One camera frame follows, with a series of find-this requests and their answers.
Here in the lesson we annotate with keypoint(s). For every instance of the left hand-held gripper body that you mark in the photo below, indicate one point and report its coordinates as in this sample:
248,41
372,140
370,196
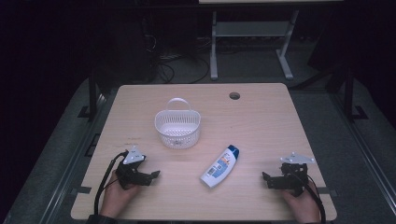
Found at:
132,174

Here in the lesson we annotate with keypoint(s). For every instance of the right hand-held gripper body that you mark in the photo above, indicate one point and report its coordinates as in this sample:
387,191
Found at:
294,179

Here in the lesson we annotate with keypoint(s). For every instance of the white shampoo bottle blue cap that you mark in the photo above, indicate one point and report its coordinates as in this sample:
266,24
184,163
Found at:
219,168

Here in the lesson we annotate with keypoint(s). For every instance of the white plastic basket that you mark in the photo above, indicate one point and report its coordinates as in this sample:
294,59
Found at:
177,130

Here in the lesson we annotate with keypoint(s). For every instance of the person's right hand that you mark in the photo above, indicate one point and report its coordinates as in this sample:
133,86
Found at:
303,207

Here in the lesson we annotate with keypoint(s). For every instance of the person's left hand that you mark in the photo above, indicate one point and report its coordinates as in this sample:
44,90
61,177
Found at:
115,199

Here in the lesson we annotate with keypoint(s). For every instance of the black tape strip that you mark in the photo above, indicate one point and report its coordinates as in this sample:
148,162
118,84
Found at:
328,191
83,189

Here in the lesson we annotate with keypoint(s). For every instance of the grey metal stand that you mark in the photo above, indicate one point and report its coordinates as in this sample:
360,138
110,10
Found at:
250,29

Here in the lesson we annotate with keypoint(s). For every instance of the aluminium floor rail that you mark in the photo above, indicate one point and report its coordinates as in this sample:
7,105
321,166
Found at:
367,155
73,155

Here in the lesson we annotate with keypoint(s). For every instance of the black upright post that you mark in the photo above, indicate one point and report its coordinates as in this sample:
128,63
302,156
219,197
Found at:
349,96
92,99

